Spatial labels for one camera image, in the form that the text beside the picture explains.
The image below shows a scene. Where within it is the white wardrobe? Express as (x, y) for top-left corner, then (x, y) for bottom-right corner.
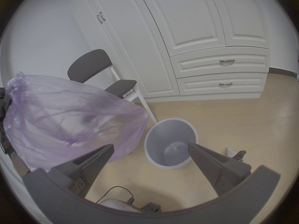
(70, 0), (271, 102)

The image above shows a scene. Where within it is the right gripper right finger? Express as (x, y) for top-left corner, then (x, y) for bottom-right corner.
(187, 142), (252, 197)

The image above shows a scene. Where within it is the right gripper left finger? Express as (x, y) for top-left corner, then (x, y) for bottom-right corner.
(50, 144), (115, 196)

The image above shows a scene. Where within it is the white chair with grey seat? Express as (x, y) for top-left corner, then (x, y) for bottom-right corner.
(67, 49), (158, 123)

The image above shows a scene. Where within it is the black cable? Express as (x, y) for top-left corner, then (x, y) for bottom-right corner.
(96, 186), (136, 205)

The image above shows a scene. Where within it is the black plastic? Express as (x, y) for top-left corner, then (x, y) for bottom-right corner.
(226, 148), (247, 163)

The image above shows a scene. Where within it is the purple plastic bag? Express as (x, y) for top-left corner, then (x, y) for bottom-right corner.
(3, 71), (150, 172)

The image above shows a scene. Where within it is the white trash bin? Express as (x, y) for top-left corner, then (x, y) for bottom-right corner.
(144, 118), (199, 170)

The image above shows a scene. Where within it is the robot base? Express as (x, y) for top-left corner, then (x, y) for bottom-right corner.
(97, 197), (161, 213)

